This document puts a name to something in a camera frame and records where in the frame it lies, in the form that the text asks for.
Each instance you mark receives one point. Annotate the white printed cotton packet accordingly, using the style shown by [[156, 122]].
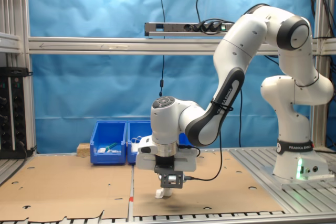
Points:
[[161, 194]]

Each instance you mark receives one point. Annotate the blue plastic storage bin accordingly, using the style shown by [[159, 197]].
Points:
[[183, 141], [107, 158], [139, 129]]

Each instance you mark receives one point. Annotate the brown cardboard sheet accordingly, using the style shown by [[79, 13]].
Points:
[[65, 182], [223, 195]]

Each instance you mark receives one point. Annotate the stack of white face masks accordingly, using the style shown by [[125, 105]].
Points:
[[135, 146]]

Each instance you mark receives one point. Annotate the green capped pen-shaped item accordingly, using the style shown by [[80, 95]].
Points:
[[111, 145]]

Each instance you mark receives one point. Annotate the long white flat packet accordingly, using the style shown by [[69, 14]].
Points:
[[101, 150]]

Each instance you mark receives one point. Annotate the chipboard wood block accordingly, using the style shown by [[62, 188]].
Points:
[[84, 149]]

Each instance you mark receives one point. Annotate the grey power strip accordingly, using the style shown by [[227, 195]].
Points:
[[170, 27]]

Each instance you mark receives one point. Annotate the aluminium profile crossbeam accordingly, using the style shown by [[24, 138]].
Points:
[[92, 46]]

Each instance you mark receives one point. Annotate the black socket rack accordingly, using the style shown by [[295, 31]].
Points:
[[13, 113]]

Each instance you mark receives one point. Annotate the short aluminium profile beam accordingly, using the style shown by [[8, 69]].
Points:
[[9, 43]]

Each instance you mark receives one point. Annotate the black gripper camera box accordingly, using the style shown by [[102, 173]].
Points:
[[168, 178]]

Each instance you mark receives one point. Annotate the aluminium profile post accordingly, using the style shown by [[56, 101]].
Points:
[[18, 6], [323, 51]]

